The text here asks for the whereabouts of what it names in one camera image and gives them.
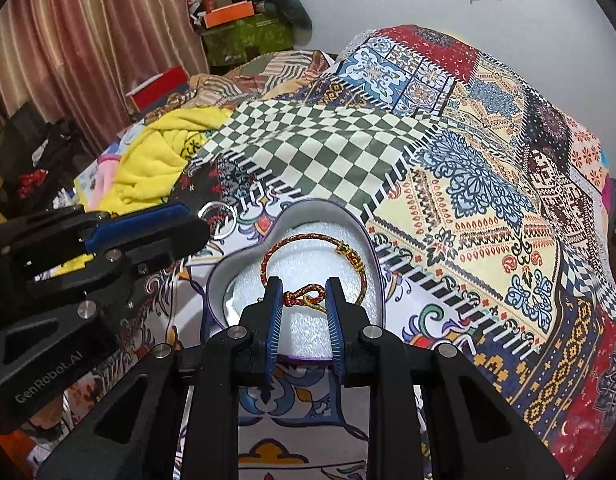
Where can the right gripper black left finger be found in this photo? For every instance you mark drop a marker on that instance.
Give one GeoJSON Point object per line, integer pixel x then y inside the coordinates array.
{"type": "Point", "coordinates": [263, 322]}

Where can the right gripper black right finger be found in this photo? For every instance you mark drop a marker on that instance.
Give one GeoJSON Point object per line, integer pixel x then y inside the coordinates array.
{"type": "Point", "coordinates": [351, 362]}

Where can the purple heart-shaped tin box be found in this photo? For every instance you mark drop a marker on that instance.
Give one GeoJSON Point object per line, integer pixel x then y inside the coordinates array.
{"type": "Point", "coordinates": [234, 283]}

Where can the yellow cartoon blanket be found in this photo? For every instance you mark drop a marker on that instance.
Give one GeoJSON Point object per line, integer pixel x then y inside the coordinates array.
{"type": "Point", "coordinates": [139, 171]}

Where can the colourful patchwork bedspread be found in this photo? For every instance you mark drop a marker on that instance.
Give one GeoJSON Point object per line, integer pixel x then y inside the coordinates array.
{"type": "Point", "coordinates": [489, 209]}

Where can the red box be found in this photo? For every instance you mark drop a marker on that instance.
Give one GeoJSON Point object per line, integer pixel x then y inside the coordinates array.
{"type": "Point", "coordinates": [157, 87]}

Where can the striped pink curtain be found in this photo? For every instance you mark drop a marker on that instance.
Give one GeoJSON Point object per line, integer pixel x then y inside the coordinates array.
{"type": "Point", "coordinates": [81, 58]}

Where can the brown striped cloth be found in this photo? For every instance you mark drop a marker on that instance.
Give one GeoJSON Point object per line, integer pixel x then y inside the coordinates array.
{"type": "Point", "coordinates": [265, 77]}

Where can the green patterned storage box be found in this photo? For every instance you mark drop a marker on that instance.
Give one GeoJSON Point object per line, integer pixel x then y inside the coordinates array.
{"type": "Point", "coordinates": [242, 40]}

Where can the orange shoe box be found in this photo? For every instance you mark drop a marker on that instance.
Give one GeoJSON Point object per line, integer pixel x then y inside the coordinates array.
{"type": "Point", "coordinates": [228, 14]}

